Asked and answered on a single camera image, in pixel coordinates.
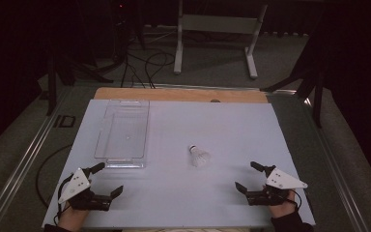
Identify black angled stand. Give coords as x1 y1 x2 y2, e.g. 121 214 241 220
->
260 32 326 130

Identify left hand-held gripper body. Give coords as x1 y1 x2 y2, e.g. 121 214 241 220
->
57 166 114 212

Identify right hand-held gripper cable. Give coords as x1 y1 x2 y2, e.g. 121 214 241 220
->
285 188 302 211

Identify black tripod stand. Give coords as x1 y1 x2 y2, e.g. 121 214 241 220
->
45 38 114 117

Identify black floor cable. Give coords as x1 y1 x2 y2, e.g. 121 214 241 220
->
120 52 147 89
35 143 73 209

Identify dark curtain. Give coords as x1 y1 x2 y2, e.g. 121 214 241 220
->
320 0 371 197
0 0 51 158

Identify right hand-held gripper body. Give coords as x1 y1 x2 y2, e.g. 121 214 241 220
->
245 167 309 207

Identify person's left hand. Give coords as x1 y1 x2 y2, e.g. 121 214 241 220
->
57 206 90 232

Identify left hand-held gripper cable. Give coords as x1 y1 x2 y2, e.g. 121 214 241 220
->
53 173 75 226

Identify white shuttlecock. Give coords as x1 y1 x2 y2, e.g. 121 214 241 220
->
187 144 213 168

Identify hand-held gripper cable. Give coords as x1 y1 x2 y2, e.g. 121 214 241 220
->
285 188 302 211
53 173 75 226

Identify clear plastic tray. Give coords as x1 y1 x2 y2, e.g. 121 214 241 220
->
94 99 151 169

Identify metal floor rail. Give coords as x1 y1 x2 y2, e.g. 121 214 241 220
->
302 96 370 232
0 86 72 232

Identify white table mat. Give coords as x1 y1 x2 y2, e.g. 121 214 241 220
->
42 99 317 230

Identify wooden table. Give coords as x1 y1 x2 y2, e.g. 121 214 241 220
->
93 87 270 104

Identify black looped cable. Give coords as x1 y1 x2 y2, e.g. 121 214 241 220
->
144 51 176 89

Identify white metal stand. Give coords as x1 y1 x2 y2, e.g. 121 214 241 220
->
173 0 269 80

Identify person's right hand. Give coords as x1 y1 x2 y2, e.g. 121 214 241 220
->
268 189 297 219

